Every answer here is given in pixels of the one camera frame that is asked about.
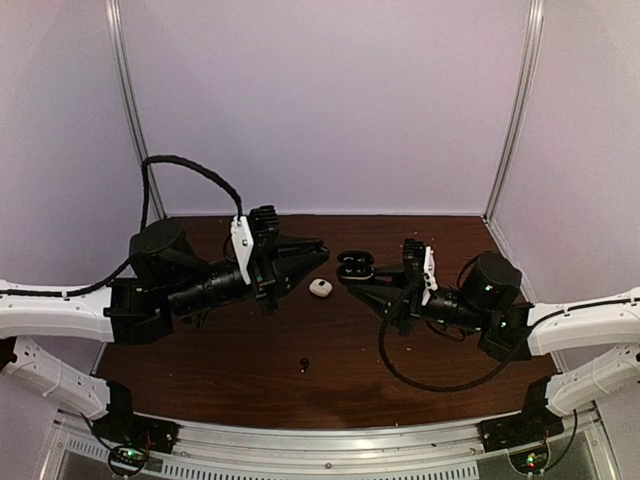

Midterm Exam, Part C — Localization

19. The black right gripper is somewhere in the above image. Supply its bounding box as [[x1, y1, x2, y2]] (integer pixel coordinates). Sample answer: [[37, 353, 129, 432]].
[[348, 263, 489, 338]]

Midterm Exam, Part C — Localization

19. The black earbud charging case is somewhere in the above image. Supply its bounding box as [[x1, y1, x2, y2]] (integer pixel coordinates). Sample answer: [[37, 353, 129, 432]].
[[336, 250, 375, 285]]

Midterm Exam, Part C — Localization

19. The white earbud charging case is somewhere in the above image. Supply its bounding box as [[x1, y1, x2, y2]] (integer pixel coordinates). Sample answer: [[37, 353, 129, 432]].
[[309, 278, 333, 298]]

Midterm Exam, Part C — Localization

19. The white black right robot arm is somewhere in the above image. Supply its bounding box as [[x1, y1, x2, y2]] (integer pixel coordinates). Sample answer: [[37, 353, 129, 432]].
[[337, 238, 639, 442]]

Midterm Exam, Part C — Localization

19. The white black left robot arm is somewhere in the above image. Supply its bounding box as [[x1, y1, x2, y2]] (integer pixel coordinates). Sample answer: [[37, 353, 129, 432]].
[[1, 206, 329, 444]]

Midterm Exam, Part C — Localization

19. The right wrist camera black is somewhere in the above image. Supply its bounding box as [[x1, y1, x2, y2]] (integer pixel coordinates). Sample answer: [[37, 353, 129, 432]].
[[403, 238, 439, 307]]

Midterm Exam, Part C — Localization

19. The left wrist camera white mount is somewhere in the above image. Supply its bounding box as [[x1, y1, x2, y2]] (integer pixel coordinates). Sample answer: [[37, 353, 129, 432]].
[[230, 215, 254, 285]]

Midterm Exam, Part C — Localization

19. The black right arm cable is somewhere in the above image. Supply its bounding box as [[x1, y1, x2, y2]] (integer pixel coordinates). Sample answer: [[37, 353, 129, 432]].
[[377, 279, 640, 391]]

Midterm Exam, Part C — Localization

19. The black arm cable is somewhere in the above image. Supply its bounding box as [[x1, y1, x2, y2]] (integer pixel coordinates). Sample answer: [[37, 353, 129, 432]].
[[0, 154, 246, 296], [377, 279, 640, 391]]

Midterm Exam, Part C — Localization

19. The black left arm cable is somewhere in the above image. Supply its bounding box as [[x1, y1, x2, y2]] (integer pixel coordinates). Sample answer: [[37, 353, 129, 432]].
[[0, 154, 246, 296]]

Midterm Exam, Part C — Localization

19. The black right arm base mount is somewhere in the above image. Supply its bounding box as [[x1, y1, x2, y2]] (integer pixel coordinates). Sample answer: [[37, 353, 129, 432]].
[[478, 378, 564, 476]]

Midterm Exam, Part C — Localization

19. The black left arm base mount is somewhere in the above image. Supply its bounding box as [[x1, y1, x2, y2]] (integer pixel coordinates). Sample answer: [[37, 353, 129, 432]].
[[85, 381, 179, 478]]

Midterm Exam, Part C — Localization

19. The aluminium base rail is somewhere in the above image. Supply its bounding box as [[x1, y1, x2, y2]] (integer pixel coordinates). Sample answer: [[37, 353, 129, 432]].
[[44, 394, 616, 480]]

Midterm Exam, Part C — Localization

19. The right aluminium frame post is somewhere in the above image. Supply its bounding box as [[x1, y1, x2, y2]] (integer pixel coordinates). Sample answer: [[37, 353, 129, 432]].
[[483, 0, 545, 224]]

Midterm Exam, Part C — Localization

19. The aluminium frame post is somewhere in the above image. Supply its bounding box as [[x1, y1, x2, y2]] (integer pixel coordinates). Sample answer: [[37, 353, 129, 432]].
[[483, 0, 545, 224], [104, 0, 169, 226]]

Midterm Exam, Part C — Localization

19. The left aluminium frame post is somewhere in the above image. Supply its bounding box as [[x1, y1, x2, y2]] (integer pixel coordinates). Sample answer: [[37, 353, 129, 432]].
[[104, 0, 169, 226]]

